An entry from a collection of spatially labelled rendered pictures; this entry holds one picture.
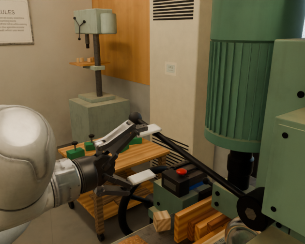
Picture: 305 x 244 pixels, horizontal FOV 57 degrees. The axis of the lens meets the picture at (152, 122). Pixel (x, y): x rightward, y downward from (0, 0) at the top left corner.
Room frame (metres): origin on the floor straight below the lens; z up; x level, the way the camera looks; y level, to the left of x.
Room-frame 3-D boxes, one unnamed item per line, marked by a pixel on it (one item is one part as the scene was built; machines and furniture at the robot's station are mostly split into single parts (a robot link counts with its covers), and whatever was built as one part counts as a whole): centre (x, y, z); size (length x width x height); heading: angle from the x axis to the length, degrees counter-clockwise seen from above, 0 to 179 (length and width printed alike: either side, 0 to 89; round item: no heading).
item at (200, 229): (0.63, -0.19, 0.92); 0.19 x 0.02 x 0.05; 127
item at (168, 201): (0.76, -0.10, 0.91); 0.15 x 0.14 x 0.09; 127
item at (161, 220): (0.63, -0.03, 0.92); 0.04 x 0.03 x 0.04; 106
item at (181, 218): (0.64, -0.14, 0.94); 0.21 x 0.01 x 0.08; 127
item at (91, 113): (2.85, 0.54, 0.79); 0.62 x 0.48 x 1.58; 39
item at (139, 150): (1.98, 0.30, 0.32); 0.66 x 0.57 x 0.64; 129
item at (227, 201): (0.59, -0.22, 1.00); 0.14 x 0.07 x 0.09; 37
